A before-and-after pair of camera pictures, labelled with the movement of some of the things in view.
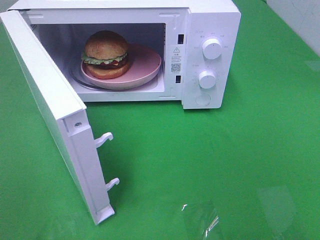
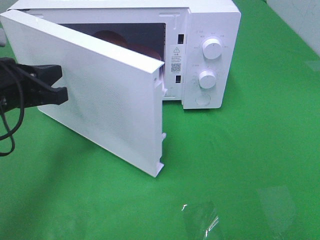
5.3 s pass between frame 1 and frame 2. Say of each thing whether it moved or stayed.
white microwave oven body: stayed
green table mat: stayed
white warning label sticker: stayed
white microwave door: moved
